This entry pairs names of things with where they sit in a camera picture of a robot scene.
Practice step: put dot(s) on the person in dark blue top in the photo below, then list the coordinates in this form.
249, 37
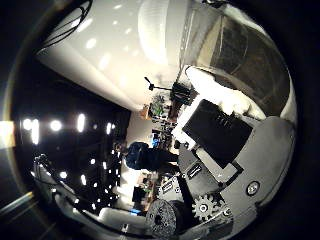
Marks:
146, 156

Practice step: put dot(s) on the clear bottle with white cap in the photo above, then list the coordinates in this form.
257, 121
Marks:
233, 56

